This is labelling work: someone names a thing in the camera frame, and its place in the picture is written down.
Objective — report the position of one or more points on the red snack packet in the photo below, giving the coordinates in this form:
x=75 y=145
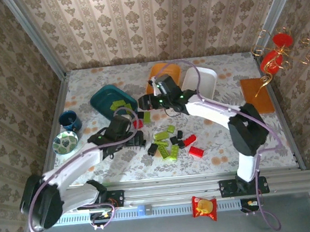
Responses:
x=203 y=208

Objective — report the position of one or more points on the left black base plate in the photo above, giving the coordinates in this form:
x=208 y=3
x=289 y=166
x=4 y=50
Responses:
x=118 y=198

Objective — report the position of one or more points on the teal plastic container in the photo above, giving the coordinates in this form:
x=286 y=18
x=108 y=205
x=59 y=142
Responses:
x=104 y=98

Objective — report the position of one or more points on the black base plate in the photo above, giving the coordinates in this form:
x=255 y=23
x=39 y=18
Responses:
x=118 y=198
x=227 y=188

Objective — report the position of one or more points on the red candle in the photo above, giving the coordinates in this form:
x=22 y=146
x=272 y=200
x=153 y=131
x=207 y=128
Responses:
x=268 y=58
x=282 y=39

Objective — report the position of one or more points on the black long lego brick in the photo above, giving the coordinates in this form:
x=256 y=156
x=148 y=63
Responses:
x=152 y=149

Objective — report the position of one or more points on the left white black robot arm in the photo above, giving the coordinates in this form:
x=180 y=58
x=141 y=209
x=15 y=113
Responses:
x=75 y=163

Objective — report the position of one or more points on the aluminium mounting rail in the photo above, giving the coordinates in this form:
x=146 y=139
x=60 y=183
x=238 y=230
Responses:
x=172 y=190

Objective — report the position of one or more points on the orange plastic container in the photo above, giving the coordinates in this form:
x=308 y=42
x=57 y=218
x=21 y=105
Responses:
x=155 y=71

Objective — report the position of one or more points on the aluminium frame post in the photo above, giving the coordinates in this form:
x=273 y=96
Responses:
x=34 y=37
x=272 y=16

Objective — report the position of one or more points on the green long lego brick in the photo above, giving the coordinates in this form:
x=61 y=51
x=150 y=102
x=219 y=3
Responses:
x=127 y=107
x=163 y=151
x=146 y=116
x=117 y=105
x=160 y=135
x=174 y=152
x=160 y=142

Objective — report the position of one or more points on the black board with yellow connector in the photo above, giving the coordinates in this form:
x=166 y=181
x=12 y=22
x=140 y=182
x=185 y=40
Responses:
x=101 y=215
x=251 y=203

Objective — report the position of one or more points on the floral patterned tablecloth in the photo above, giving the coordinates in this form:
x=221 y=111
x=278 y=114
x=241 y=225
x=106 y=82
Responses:
x=213 y=132

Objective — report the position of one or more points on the dark blue mug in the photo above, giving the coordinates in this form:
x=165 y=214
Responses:
x=68 y=119

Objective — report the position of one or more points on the leaf pattern bowl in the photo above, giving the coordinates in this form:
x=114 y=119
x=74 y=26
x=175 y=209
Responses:
x=65 y=143

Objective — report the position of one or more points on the red long lego brick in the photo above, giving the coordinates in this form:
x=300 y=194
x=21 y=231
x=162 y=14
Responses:
x=196 y=151
x=189 y=140

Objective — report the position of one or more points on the orange rectangular board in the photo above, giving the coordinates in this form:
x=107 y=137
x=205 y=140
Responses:
x=253 y=96

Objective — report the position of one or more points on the white plastic container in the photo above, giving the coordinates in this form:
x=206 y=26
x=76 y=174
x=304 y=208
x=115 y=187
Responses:
x=207 y=81

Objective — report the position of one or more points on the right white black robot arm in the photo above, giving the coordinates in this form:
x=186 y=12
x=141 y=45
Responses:
x=214 y=113

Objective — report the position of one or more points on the aluminium table side rail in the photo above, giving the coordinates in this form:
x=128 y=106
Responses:
x=280 y=113
x=59 y=102

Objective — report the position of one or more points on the green square lego brick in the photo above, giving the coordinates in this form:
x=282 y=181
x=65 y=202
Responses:
x=170 y=128

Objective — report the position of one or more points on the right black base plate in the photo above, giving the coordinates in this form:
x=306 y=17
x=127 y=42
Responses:
x=227 y=188

